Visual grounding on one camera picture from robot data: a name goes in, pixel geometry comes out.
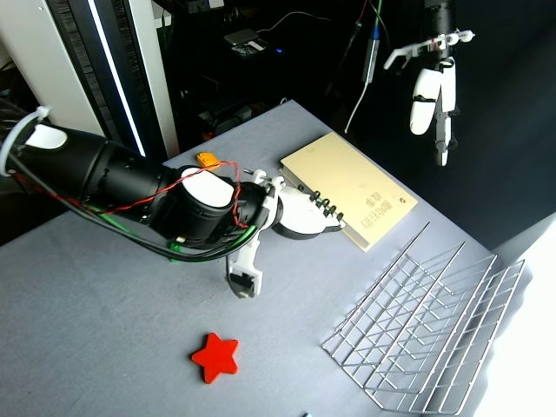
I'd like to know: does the red and black twisted cable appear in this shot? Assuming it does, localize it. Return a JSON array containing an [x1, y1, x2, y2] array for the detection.
[[10, 160, 251, 229]]

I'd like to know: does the white backdrop cloth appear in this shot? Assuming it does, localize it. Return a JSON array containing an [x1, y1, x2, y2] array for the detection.
[[519, 241, 556, 417]]

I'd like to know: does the grey electronic device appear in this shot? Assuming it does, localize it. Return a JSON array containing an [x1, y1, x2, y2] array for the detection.
[[223, 29, 269, 57]]

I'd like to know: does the white panel with light strip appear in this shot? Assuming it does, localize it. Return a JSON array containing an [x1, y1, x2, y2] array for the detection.
[[0, 0, 182, 158]]

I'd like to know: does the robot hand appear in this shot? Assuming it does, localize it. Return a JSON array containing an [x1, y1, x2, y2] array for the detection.
[[271, 184, 348, 242], [409, 56, 460, 168]]

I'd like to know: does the orange toy block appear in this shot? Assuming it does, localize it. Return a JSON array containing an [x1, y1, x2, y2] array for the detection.
[[194, 150, 219, 169]]

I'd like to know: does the white cable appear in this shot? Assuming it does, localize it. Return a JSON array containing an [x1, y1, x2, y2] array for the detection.
[[344, 73, 371, 135]]

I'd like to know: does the white wire file rack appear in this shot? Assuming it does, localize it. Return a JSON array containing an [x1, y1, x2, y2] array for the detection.
[[320, 221, 526, 416]]

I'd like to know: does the grey adapter stick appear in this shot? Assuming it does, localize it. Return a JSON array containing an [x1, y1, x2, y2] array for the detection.
[[361, 23, 383, 84]]

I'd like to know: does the beige paperback book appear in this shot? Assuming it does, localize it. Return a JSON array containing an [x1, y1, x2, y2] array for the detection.
[[277, 132, 420, 254]]

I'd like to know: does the red star block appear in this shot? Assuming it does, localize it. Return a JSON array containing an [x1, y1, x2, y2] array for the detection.
[[189, 332, 241, 386]]

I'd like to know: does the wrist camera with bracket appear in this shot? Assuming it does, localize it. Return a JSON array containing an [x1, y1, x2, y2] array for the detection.
[[383, 29, 475, 73], [223, 225, 264, 301]]

